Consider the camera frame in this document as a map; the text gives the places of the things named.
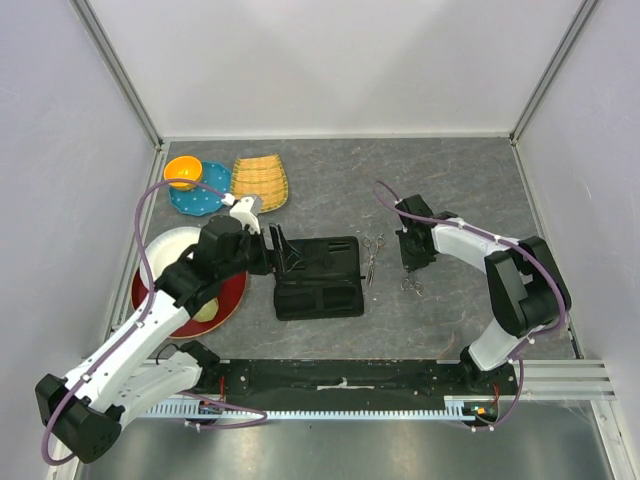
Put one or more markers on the woven bamboo basket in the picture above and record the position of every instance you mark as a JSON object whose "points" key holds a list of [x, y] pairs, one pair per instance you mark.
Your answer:
{"points": [[263, 176]]}

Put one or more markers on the left aluminium frame post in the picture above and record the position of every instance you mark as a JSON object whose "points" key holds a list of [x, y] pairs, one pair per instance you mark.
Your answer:
{"points": [[106, 50]]}

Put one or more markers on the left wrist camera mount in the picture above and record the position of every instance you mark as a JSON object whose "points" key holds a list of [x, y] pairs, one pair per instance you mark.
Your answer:
{"points": [[245, 209]]}

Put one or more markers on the silver scissors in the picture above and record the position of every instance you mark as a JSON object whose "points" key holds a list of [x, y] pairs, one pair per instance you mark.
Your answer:
{"points": [[373, 246], [411, 283]]}

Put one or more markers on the black zip tool case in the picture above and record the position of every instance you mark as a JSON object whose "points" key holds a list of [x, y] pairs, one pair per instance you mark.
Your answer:
{"points": [[330, 288]]}

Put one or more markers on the white cable duct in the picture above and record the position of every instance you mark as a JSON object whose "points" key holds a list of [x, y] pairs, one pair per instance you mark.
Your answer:
{"points": [[194, 410]]}

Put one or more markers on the right aluminium frame post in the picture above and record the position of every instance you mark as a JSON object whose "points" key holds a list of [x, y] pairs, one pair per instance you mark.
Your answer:
{"points": [[566, 45]]}

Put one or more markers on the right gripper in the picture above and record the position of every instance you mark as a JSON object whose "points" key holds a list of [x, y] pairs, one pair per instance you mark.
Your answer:
{"points": [[413, 262]]}

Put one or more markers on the aluminium frame post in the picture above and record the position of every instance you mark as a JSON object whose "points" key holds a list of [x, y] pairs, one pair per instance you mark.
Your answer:
{"points": [[106, 50], [566, 45]]}

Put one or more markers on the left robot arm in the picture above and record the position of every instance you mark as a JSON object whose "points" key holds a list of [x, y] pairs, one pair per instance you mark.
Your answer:
{"points": [[89, 407]]}

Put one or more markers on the yellow-green cup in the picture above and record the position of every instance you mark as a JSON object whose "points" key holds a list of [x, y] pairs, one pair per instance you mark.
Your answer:
{"points": [[207, 312]]}

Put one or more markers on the orange bowl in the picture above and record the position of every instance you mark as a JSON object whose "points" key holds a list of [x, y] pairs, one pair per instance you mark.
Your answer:
{"points": [[184, 172]]}

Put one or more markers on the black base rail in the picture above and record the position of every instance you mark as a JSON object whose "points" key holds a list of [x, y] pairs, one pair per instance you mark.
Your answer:
{"points": [[350, 385]]}

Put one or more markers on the white paper plate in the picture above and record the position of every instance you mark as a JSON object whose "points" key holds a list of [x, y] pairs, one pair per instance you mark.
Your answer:
{"points": [[167, 248]]}

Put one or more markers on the red round tray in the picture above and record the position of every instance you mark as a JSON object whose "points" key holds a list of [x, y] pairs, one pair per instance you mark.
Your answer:
{"points": [[229, 299]]}

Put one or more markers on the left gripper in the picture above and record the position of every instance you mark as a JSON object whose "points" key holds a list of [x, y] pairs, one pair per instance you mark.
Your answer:
{"points": [[290, 256]]}

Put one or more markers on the blue dotted plate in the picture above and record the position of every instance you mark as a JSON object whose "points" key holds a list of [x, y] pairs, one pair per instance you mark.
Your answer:
{"points": [[199, 201]]}

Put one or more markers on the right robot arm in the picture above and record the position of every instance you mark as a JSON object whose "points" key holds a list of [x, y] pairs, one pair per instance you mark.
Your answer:
{"points": [[526, 289]]}

